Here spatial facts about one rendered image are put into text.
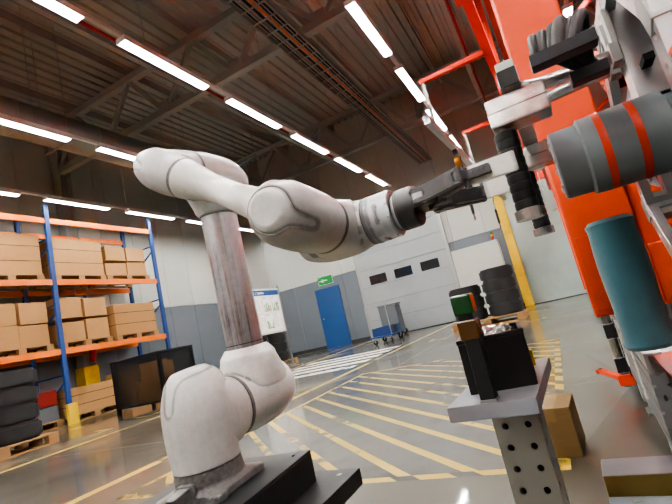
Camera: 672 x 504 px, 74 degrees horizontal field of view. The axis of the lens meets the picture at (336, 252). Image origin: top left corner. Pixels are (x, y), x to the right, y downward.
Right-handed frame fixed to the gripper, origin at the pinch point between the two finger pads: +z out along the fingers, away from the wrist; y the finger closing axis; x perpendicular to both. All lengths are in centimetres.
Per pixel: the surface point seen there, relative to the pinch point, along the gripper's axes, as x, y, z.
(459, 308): -19.5, -12.7, -17.5
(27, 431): -58, -257, -678
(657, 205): -8.1, -39.2, 22.7
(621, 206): -4, -62, 19
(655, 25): 9.3, 9.9, 20.8
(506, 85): 12.3, 4.3, 2.9
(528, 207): -6.6, 2.3, 0.5
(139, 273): 231, -687, -954
